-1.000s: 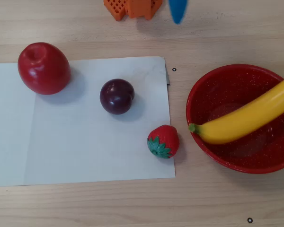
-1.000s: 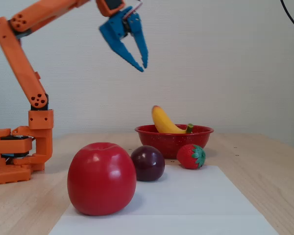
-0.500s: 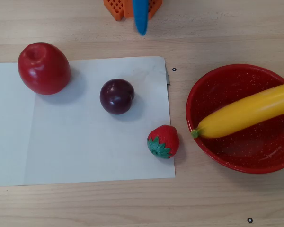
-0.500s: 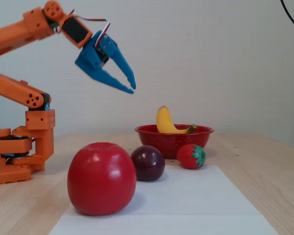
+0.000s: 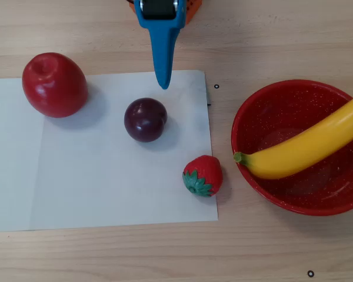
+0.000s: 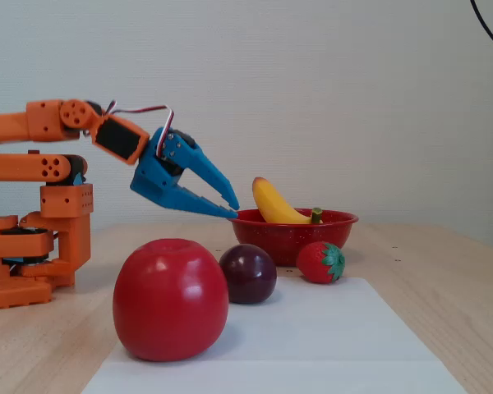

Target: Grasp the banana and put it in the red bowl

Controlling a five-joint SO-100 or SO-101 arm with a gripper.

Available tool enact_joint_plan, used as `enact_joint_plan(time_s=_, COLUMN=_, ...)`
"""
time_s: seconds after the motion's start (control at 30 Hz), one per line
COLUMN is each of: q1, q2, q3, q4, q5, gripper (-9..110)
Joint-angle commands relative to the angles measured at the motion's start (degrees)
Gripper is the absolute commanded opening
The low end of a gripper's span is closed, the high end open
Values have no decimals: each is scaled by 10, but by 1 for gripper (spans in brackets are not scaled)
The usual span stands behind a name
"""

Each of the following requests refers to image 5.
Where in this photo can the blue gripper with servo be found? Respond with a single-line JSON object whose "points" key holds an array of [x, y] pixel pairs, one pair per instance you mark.
{"points": [[162, 26]]}

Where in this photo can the yellow toy banana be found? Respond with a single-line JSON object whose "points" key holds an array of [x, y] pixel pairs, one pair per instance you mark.
{"points": [[297, 149]]}

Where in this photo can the red speckled enamel bowl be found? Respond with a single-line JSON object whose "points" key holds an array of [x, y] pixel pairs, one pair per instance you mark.
{"points": [[311, 194]]}

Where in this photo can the dark purple toy plum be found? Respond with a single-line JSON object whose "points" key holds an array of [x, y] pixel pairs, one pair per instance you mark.
{"points": [[145, 120]]}

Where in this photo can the red toy apple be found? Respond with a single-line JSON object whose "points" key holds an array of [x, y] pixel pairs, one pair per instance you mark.
{"points": [[54, 88]]}

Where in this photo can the red toy strawberry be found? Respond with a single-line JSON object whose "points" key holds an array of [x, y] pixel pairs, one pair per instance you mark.
{"points": [[206, 170]]}

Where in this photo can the white paper sheet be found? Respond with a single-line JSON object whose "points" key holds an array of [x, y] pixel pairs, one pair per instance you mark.
{"points": [[106, 182]]}

